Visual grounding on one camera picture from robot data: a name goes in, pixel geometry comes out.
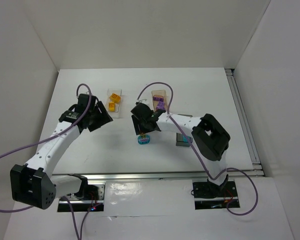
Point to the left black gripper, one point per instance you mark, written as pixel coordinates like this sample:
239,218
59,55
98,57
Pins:
100,119

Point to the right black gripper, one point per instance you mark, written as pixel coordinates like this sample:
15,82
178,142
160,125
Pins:
142,125

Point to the yellow arched lego brick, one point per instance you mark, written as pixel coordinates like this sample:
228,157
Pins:
111,106

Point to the yellow rounded lego brick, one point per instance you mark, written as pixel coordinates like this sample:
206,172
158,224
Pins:
115,98

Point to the teal lego brick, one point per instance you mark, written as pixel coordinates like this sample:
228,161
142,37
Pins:
182,138

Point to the purple printed lego piece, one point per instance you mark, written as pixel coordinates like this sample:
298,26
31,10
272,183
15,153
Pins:
158,98

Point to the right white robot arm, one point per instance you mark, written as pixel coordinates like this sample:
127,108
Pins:
205,135

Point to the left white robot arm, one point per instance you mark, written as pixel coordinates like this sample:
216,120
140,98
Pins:
33,183

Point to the teal frog oval lego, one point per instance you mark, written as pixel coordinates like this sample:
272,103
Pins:
143,139

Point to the clear plastic container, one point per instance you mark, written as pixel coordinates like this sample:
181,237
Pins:
118,91

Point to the orange transparent container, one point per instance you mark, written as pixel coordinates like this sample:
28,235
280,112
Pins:
162,93

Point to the smoky grey container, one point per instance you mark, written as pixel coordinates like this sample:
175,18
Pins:
181,144

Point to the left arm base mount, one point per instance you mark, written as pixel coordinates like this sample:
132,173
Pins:
94,195

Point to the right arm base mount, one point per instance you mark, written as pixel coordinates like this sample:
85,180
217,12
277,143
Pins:
206,198

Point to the aluminium rail right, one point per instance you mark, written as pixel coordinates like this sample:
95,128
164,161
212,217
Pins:
257,166

